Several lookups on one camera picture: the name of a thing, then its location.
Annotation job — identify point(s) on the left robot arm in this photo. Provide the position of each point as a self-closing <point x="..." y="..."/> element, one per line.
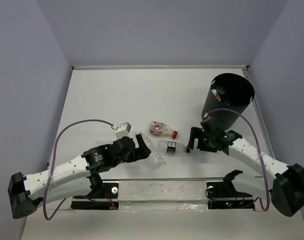
<point x="78" y="177"/>

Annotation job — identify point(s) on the small pepsi bottle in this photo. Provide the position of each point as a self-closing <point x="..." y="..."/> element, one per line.
<point x="171" y="147"/>

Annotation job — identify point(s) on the blue label water bottle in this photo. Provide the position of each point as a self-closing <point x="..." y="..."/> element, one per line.
<point x="101" y="143"/>

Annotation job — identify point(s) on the clear unlabeled bottle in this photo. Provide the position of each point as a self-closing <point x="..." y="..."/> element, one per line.
<point x="154" y="160"/>

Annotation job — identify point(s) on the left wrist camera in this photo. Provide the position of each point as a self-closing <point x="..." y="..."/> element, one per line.
<point x="122" y="130"/>

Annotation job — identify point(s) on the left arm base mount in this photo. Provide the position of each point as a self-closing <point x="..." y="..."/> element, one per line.
<point x="107" y="200"/>

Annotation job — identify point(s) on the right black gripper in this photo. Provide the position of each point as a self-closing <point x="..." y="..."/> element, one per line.
<point x="197" y="132"/>

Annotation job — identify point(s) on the orange juice bottle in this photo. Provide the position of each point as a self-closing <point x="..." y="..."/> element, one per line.
<point x="216" y="95"/>

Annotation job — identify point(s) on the black cylindrical bin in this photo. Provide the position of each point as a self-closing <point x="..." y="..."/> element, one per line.
<point x="228" y="91"/>

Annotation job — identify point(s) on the crushed clear bottle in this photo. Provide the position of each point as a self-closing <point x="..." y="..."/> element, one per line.
<point x="222" y="92"/>

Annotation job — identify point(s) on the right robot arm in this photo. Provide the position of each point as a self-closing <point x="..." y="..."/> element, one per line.
<point x="282" y="185"/>

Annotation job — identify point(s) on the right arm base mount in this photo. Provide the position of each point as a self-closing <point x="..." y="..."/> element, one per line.
<point x="229" y="197"/>

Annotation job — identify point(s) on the red cap bottle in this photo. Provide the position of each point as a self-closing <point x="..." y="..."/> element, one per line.
<point x="162" y="129"/>

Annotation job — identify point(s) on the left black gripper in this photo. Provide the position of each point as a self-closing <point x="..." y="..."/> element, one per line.
<point x="144" y="150"/>

